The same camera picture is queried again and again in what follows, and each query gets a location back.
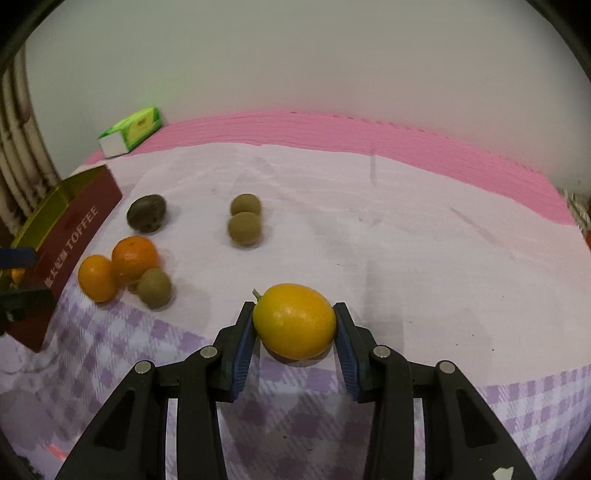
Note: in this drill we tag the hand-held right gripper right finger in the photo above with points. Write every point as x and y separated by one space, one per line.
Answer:
347 356

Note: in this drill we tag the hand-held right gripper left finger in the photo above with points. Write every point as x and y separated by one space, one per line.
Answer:
243 351

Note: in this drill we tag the green tissue box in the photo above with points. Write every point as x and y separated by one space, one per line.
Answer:
134 127

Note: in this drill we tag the dark brown mangosteen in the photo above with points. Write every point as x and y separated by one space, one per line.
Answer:
147 212

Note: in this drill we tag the silver foil wrapper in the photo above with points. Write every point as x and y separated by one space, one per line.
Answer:
579 205

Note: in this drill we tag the brown longan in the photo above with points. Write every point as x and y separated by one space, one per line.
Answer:
244 229
245 203
155 288

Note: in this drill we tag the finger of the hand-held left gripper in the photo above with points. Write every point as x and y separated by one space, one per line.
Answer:
16 257
25 302

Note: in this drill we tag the dark red tin box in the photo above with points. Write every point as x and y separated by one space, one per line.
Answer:
74 230

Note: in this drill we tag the yellow orange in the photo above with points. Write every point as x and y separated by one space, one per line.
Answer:
294 321

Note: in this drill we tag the striped beige curtain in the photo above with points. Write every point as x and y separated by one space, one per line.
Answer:
21 152

